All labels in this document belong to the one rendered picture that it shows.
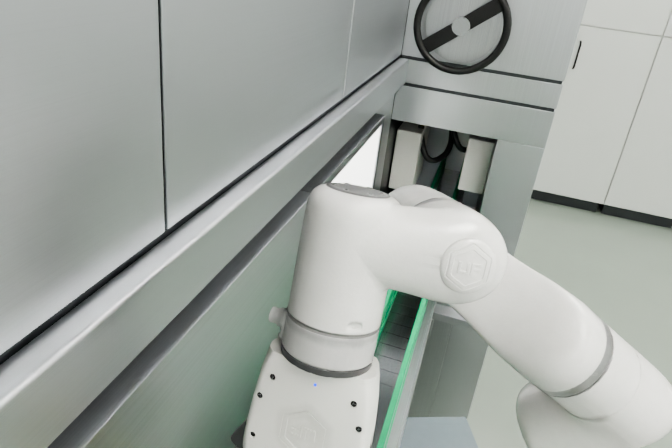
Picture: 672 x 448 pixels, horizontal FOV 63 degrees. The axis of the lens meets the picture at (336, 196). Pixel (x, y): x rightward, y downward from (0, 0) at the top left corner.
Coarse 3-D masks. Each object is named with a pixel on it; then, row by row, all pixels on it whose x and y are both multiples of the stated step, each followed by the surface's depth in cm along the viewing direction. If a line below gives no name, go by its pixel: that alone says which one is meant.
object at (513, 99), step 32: (416, 0) 125; (512, 0) 119; (544, 0) 117; (576, 0) 115; (512, 32) 121; (544, 32) 119; (576, 32) 117; (416, 64) 130; (448, 64) 128; (512, 64) 124; (544, 64) 122; (416, 96) 133; (448, 96) 131; (480, 96) 129; (512, 96) 126; (544, 96) 124; (448, 128) 134; (480, 128) 131; (512, 128) 129; (544, 128) 127
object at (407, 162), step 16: (400, 128) 151; (416, 128) 153; (400, 144) 152; (416, 144) 150; (480, 144) 143; (400, 160) 154; (416, 160) 152; (464, 160) 146; (480, 160) 145; (400, 176) 155; (416, 176) 160; (464, 176) 148; (480, 176) 146; (480, 192) 148
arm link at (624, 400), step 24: (624, 360) 47; (528, 384) 57; (600, 384) 46; (624, 384) 46; (648, 384) 48; (528, 408) 55; (552, 408) 53; (576, 408) 48; (600, 408) 47; (624, 408) 47; (648, 408) 47; (528, 432) 54; (552, 432) 52; (576, 432) 51; (600, 432) 49; (624, 432) 48; (648, 432) 48
